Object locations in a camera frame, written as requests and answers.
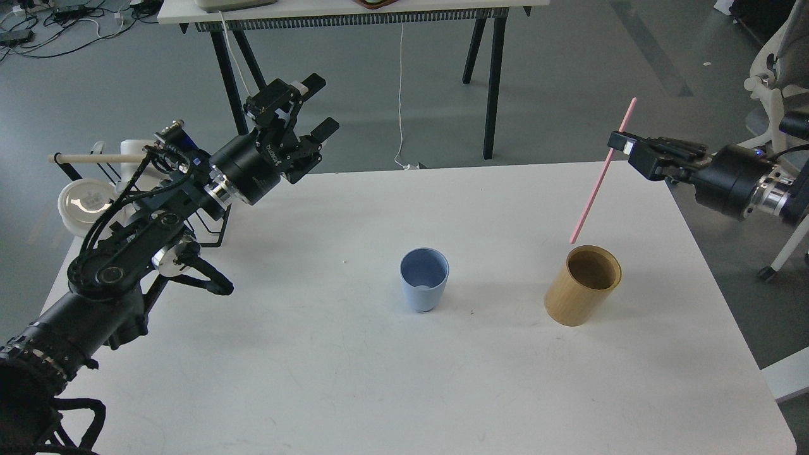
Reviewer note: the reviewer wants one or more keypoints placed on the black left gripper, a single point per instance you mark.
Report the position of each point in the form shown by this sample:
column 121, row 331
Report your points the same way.
column 251, row 165

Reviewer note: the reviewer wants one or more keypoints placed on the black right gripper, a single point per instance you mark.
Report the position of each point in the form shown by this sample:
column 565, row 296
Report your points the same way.
column 726, row 184

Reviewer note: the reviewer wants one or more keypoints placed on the blue plastic cup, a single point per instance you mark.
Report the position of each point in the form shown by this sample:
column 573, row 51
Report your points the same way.
column 424, row 276

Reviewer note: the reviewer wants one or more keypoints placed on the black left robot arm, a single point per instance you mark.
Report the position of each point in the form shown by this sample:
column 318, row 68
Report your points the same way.
column 133, row 250

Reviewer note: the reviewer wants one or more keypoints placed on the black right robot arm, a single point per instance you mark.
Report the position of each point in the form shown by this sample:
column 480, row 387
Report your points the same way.
column 780, row 194

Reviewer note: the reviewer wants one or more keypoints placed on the white cup on rack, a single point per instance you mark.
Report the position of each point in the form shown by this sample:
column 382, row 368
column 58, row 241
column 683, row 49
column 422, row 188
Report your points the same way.
column 150, row 177

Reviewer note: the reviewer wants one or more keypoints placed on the white background table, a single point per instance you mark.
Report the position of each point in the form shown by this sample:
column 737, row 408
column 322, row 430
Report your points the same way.
column 227, row 31

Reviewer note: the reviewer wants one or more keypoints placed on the bamboo cylinder holder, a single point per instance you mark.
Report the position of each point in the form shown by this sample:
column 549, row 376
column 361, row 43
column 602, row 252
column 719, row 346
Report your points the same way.
column 588, row 276

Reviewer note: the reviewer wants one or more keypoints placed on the white office chair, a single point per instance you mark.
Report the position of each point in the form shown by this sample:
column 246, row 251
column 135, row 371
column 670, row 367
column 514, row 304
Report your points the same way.
column 778, row 79

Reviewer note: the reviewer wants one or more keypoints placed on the wooden dowel rod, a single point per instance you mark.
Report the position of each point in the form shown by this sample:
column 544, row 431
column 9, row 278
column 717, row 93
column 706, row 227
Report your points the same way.
column 95, row 158

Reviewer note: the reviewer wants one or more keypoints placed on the black wire dish rack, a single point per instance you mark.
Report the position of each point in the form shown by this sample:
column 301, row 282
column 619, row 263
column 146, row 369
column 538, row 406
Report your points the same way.
column 209, row 232

